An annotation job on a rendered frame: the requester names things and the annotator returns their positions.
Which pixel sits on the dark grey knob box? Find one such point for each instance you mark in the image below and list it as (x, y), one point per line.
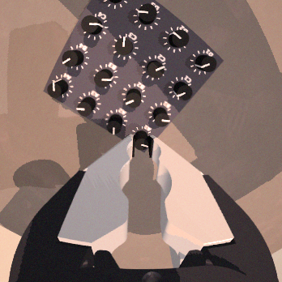
(133, 75)

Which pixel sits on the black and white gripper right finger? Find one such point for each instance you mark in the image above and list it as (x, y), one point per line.
(197, 214)

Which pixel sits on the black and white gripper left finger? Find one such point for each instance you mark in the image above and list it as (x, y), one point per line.
(89, 213)

